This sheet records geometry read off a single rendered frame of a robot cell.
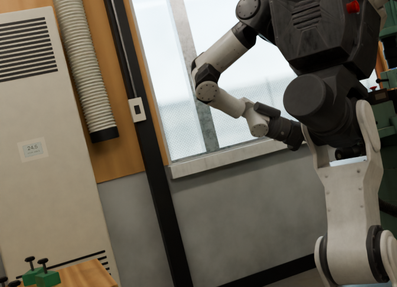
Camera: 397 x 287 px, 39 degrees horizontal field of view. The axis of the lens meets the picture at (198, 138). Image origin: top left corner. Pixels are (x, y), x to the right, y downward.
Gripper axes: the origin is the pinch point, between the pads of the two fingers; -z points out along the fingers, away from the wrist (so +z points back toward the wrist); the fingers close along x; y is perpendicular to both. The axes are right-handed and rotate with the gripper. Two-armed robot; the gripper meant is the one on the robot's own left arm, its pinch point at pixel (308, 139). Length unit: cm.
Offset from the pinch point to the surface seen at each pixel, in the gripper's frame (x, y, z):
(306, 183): -59, 109, -90
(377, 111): 20.2, -6.3, -16.1
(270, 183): -66, 108, -66
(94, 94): -49, 110, 55
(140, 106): -49, 116, 28
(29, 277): -114, 36, 67
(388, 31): 46, 12, -15
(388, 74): 32.2, 9.3, -23.8
